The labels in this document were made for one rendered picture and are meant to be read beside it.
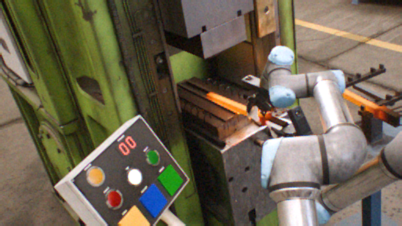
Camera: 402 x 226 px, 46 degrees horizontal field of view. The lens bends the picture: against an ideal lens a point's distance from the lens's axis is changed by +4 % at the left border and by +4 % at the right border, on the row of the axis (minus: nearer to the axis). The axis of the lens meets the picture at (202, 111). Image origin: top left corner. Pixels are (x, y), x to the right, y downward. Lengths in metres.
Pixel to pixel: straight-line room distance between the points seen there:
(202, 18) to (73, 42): 0.60
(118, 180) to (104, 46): 0.46
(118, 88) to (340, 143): 0.84
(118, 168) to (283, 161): 0.54
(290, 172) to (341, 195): 0.35
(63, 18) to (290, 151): 1.14
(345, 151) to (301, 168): 0.10
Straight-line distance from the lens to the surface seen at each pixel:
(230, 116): 1.78
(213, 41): 1.61
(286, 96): 1.39
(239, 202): 1.92
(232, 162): 1.78
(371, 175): 1.28
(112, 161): 1.38
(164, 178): 1.47
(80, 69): 1.96
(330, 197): 1.40
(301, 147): 1.06
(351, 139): 1.10
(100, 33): 1.54
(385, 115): 1.84
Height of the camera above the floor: 1.92
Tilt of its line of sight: 30 degrees down
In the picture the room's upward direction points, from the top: 11 degrees counter-clockwise
